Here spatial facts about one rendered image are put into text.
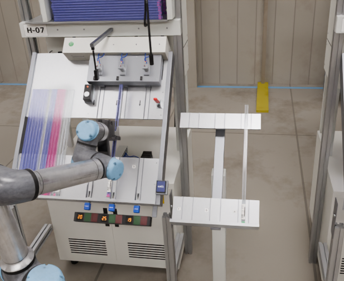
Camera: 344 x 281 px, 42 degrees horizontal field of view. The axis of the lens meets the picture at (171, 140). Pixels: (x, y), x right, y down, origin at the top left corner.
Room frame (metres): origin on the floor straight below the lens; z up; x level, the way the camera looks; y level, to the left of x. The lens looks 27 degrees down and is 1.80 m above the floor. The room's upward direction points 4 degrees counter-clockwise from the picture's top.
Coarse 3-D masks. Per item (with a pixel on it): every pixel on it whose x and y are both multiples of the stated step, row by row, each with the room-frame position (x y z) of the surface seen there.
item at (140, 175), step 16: (128, 160) 1.71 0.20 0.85; (144, 160) 1.69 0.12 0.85; (128, 176) 1.66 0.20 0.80; (144, 176) 1.64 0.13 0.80; (64, 192) 1.65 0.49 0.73; (80, 192) 1.64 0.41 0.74; (96, 192) 1.63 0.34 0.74; (112, 192) 1.62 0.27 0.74; (128, 192) 1.61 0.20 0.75; (144, 192) 1.59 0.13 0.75
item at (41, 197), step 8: (56, 200) 1.67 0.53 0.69; (64, 200) 1.65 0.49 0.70; (72, 200) 1.63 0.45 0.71; (80, 200) 1.61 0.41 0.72; (88, 200) 1.59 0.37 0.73; (96, 200) 1.59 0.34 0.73; (104, 200) 1.58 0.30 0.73; (112, 200) 1.58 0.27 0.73; (120, 200) 1.57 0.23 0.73; (128, 200) 1.56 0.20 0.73; (136, 200) 1.56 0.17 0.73
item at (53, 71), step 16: (48, 64) 2.11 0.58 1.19; (64, 64) 2.09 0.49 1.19; (80, 64) 2.07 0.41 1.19; (48, 80) 2.05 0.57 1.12; (64, 80) 2.03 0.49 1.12; (80, 80) 2.01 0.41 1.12; (80, 96) 1.96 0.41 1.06; (96, 96) 1.94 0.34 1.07; (112, 96) 1.93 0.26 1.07; (128, 96) 1.91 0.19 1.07; (144, 96) 1.90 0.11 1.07; (160, 96) 1.88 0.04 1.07; (80, 112) 1.90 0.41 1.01; (96, 112) 1.89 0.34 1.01; (112, 112) 1.87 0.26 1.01; (128, 112) 1.86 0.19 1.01; (144, 112) 1.85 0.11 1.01; (160, 112) 1.83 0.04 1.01
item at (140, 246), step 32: (128, 128) 2.52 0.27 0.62; (160, 128) 2.49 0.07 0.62; (192, 192) 2.43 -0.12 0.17; (64, 224) 1.97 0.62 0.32; (96, 224) 1.94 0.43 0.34; (160, 224) 1.87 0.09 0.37; (64, 256) 1.98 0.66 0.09; (96, 256) 1.94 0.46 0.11; (128, 256) 1.90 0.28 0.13; (160, 256) 1.87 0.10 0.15
